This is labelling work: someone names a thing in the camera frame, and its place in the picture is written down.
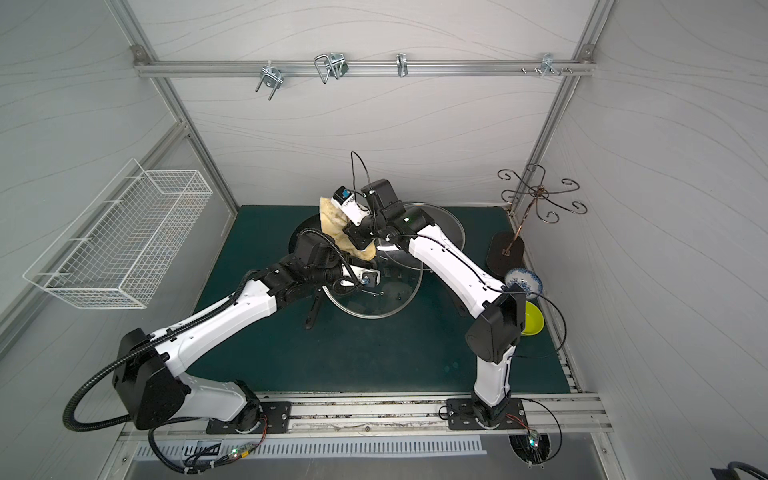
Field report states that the yellow cleaning cloth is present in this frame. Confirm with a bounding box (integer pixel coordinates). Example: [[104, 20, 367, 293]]
[[319, 197, 377, 261]]

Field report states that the glass pot lid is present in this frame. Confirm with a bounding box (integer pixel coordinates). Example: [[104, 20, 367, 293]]
[[376, 202, 467, 272], [323, 252, 424, 320]]

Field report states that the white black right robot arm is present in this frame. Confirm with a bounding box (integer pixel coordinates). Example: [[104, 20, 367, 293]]
[[332, 179, 526, 429]]

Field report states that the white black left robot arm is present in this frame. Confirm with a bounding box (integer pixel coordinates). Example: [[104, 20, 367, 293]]
[[112, 229, 359, 433]]

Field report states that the left black frying pan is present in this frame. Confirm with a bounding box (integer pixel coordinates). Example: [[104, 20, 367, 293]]
[[287, 212, 328, 331]]

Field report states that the black frying pan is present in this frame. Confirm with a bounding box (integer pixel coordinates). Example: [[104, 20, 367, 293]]
[[287, 212, 328, 331], [377, 240, 469, 317]]

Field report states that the right black frying pan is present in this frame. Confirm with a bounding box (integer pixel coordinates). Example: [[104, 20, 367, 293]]
[[377, 240, 469, 317]]

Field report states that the black base copper hook stand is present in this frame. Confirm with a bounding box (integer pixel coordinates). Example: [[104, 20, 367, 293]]
[[485, 165, 588, 279]]

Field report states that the blue white ceramic bowl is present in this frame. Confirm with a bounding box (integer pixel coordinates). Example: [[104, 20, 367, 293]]
[[504, 268, 543, 301]]

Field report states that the metal u-bolt clamp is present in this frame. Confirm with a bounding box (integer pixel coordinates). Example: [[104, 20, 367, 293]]
[[254, 63, 284, 101], [313, 53, 349, 84]]

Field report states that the lime green bowl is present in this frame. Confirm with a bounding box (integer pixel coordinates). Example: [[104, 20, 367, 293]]
[[522, 301, 545, 336]]

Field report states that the left metal u-bolt clamp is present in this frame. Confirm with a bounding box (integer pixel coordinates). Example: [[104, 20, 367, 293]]
[[254, 63, 284, 101]]

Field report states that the white vent grille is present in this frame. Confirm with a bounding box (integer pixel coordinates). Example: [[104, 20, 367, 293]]
[[157, 435, 487, 462]]

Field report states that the right metal bolt clamp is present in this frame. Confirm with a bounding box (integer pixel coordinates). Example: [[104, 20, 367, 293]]
[[520, 53, 574, 78]]

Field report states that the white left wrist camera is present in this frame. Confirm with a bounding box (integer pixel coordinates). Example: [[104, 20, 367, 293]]
[[341, 265, 381, 288]]

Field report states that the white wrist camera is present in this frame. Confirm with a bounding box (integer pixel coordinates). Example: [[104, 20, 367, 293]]
[[331, 186, 373, 227], [341, 265, 381, 288]]

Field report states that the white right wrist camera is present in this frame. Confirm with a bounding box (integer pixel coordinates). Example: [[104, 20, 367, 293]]
[[331, 186, 373, 227]]

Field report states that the black corrugated cable conduit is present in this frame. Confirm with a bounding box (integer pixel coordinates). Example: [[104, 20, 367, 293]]
[[62, 269, 259, 433]]

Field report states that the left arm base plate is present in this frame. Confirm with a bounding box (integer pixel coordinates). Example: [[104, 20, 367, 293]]
[[205, 401, 292, 435]]

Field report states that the horizontal aluminium rail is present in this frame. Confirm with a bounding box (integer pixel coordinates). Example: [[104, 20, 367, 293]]
[[134, 57, 597, 79]]

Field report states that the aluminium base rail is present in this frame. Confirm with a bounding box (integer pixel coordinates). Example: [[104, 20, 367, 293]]
[[119, 392, 613, 442]]

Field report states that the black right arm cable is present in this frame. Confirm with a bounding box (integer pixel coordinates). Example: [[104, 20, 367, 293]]
[[407, 233, 569, 448]]

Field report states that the white wire basket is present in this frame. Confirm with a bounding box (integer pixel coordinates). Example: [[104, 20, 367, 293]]
[[22, 159, 212, 310]]

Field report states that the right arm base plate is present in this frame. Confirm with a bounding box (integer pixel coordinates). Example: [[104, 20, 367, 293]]
[[438, 397, 528, 432]]

